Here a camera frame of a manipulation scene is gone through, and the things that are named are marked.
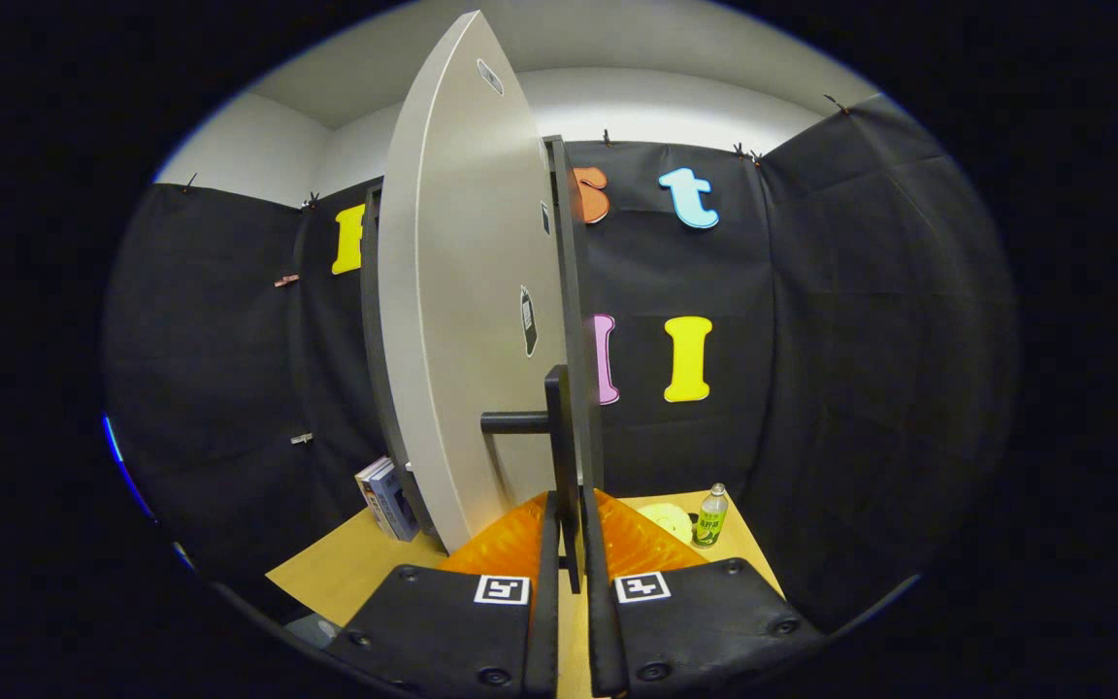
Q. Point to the white spine book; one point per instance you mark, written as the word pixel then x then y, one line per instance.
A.
pixel 370 476

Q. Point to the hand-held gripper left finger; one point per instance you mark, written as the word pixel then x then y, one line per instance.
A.
pixel 542 602

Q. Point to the pale yellow cabbage toy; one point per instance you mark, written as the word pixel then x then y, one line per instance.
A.
pixel 666 522

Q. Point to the green label drink bottle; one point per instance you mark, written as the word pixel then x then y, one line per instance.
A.
pixel 710 519

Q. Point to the dark framed shoe cabinet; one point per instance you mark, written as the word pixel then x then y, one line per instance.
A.
pixel 574 291

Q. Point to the blue cover book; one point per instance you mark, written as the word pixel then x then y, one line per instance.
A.
pixel 394 505

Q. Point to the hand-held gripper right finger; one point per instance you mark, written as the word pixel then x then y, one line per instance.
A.
pixel 603 602

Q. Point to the black backdrop cloth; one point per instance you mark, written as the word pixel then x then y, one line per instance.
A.
pixel 860 340

